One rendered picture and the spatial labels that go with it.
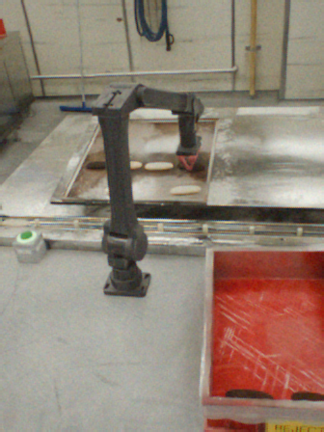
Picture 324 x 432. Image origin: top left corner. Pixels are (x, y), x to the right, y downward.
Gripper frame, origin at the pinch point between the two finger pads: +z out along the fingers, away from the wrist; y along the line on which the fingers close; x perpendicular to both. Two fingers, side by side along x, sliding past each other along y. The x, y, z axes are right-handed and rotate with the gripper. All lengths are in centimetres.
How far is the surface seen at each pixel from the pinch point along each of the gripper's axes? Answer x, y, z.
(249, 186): -21.9, -6.2, 1.3
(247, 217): -22.8, -13.6, 8.3
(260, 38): 32, 331, 91
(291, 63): -3, 303, 103
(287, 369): -43, -70, -2
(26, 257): 37, -52, 1
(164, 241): -2.6, -36.5, 0.8
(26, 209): 56, -26, 9
